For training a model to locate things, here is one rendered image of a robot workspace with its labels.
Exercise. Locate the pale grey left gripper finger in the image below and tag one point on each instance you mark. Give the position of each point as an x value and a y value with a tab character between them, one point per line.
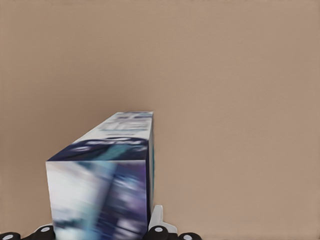
157	218

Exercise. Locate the blue and white printed box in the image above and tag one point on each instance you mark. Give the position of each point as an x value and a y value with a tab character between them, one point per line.
100	190

